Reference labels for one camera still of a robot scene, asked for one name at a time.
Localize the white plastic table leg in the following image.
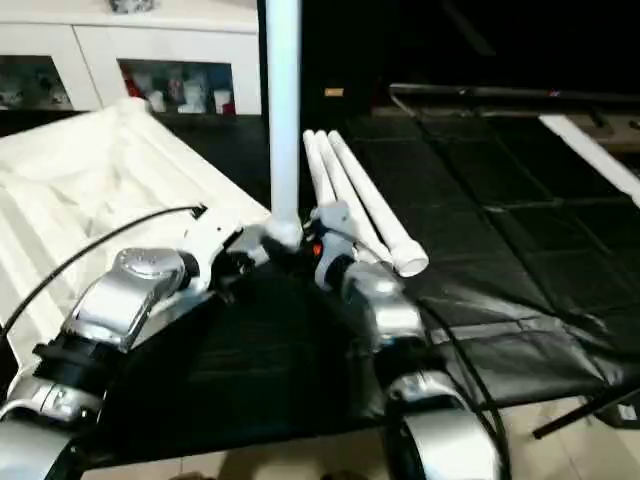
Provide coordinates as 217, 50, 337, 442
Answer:
264, 0, 304, 248
302, 130, 346, 236
314, 130, 391, 266
327, 130, 430, 278

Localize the white flat strip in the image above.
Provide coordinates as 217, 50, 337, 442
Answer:
540, 113, 640, 208

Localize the white plastic table top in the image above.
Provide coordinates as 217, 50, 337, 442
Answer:
0, 98, 303, 366

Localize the grey object on cabinet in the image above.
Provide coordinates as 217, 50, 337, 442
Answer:
108, 0, 157, 15

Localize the white glass-door cabinet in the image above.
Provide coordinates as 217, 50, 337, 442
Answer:
0, 0, 264, 119

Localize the black cabinet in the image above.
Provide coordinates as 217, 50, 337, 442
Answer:
258, 0, 640, 121

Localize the black mat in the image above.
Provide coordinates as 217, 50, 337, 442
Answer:
0, 105, 640, 471

